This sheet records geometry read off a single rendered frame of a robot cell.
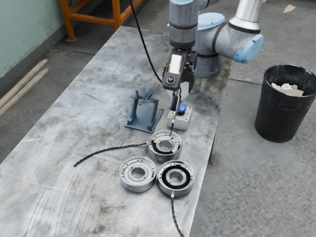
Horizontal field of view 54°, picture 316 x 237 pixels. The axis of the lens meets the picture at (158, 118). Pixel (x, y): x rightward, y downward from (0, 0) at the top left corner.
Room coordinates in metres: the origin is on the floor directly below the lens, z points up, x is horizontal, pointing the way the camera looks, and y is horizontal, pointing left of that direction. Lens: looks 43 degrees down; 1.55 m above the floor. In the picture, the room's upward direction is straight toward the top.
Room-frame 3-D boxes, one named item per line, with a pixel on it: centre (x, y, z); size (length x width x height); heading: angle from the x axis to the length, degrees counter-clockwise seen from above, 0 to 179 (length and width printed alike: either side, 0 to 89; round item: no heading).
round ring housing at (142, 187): (0.54, 0.06, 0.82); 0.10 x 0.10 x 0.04
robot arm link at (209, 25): (1.10, -0.20, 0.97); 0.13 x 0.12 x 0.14; 49
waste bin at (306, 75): (1.54, -0.82, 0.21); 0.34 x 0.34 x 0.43
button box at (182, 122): (0.78, -0.08, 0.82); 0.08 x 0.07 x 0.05; 162
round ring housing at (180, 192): (0.52, -0.05, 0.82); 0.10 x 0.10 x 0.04
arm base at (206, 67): (1.11, -0.19, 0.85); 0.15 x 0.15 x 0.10
